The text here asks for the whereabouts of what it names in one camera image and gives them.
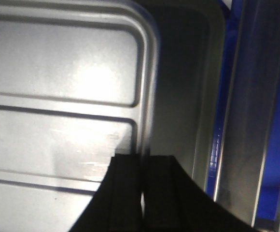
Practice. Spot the large grey metal tray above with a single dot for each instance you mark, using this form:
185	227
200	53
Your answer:
191	51

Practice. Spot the stainless steel rack frame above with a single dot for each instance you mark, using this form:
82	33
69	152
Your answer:
251	102

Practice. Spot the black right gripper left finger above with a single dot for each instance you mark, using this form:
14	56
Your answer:
115	207

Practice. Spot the small silver ribbed tray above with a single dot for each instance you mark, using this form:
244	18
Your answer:
77	86

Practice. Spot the blue bin lower left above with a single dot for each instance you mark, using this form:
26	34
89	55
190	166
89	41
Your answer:
268	209

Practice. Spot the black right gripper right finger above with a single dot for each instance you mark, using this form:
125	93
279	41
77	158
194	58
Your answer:
175	203

